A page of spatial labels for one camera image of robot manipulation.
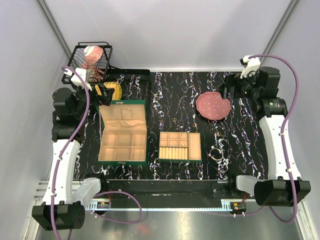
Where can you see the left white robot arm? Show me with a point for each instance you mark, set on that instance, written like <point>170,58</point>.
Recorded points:
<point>63,208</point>

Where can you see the pink polka dot plate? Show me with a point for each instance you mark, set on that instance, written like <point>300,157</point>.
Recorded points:
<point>212,106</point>

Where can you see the pink patterned ceramic bowl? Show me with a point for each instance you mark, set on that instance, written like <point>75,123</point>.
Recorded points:
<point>92,54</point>

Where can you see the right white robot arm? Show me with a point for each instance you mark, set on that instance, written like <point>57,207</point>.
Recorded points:
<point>284,182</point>

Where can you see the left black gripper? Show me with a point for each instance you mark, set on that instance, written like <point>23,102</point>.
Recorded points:
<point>106,98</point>

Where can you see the yellow woven tray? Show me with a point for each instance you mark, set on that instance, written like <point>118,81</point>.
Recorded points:
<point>117,94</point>

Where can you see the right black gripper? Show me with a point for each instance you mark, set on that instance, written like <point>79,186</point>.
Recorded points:
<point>231,80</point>

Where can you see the pink patterned cup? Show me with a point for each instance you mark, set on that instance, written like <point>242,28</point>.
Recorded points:
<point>95,74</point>

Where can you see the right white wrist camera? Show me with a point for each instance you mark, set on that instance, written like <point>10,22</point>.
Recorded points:
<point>251,65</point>

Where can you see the small green jewelry tray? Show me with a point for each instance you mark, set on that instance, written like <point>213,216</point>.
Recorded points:
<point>171,149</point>

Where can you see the black wire dish rack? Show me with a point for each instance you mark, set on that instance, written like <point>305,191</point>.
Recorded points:
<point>135,83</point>

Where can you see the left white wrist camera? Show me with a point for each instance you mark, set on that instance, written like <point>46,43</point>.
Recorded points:
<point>80,75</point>

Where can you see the large green jewelry box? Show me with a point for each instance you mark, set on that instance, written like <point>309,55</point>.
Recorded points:
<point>124,133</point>

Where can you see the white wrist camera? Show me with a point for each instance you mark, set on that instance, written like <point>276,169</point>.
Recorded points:
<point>80,75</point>
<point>251,65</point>

